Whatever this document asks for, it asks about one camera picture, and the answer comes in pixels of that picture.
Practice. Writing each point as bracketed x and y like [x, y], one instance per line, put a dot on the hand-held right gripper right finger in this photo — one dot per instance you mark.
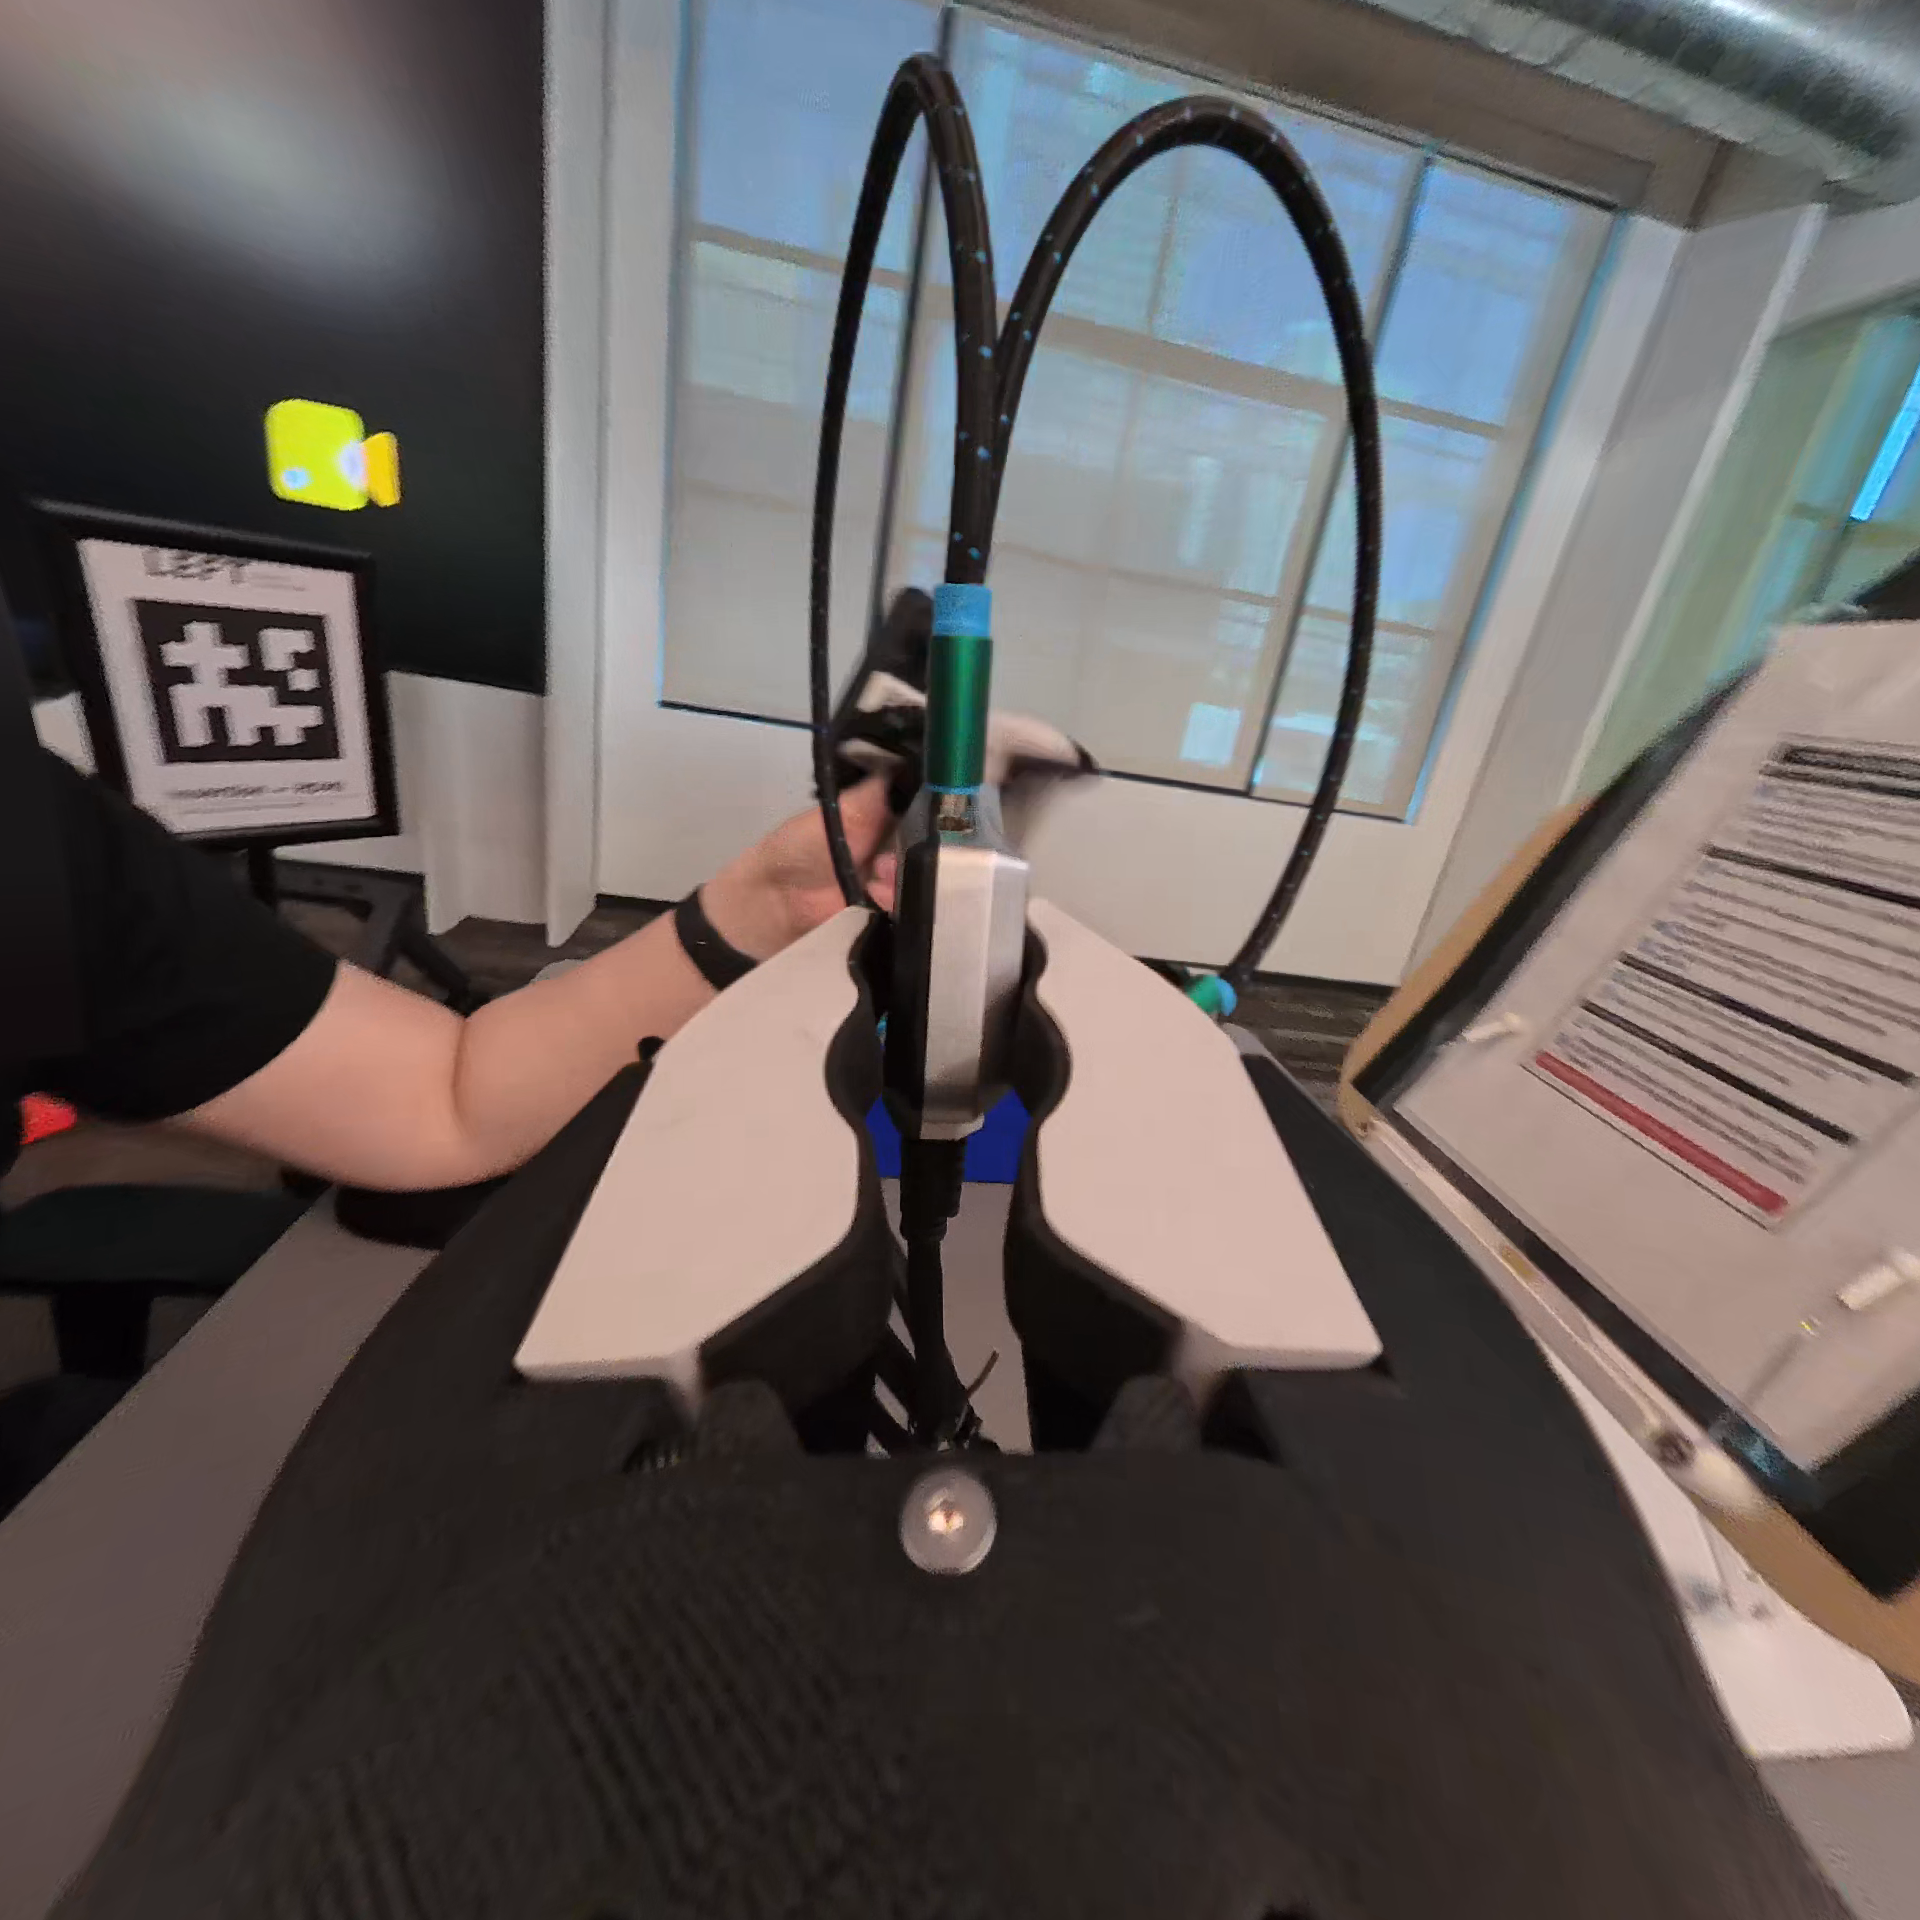
[1201, 1184]

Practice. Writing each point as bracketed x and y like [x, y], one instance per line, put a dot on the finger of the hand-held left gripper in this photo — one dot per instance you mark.
[1042, 747]

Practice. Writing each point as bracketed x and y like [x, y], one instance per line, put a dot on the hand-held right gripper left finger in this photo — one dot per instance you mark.
[705, 1171]

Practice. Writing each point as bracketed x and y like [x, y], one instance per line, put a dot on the silver hdmi adapter box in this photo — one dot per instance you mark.
[973, 973]

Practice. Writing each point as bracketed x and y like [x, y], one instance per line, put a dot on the person's left forearm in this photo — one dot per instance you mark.
[481, 1065]

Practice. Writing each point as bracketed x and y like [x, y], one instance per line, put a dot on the person's left hand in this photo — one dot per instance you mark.
[796, 892]

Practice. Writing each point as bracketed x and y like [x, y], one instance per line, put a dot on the blue plastic bin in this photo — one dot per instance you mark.
[1002, 1147]

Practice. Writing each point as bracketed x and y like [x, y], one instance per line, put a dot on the black wristband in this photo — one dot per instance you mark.
[713, 941]

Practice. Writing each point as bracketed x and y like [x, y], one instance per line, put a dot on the black textured pad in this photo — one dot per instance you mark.
[421, 1211]

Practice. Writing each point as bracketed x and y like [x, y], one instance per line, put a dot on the large window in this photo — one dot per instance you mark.
[1229, 524]

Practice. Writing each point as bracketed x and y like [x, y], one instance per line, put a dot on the laminated instruction sign board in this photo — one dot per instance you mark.
[1441, 973]

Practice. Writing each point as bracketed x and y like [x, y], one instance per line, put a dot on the framed instruction sheet sign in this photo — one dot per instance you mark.
[1693, 961]

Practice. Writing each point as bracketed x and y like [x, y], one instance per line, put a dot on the black office chair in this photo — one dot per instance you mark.
[120, 1259]

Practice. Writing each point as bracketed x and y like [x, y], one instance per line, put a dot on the person's black shirt sleeve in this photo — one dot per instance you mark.
[120, 931]

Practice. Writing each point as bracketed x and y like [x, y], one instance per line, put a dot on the printed tag sign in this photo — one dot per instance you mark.
[240, 690]

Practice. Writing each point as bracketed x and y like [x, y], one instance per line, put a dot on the red object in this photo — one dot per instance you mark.
[43, 1120]

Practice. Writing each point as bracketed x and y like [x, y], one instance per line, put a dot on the white sign stand base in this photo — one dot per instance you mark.
[1786, 1681]

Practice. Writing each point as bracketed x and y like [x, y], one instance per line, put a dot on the black monitor screen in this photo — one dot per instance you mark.
[224, 225]

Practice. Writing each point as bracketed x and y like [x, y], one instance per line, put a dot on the silver ventilation duct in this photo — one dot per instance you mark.
[1723, 89]

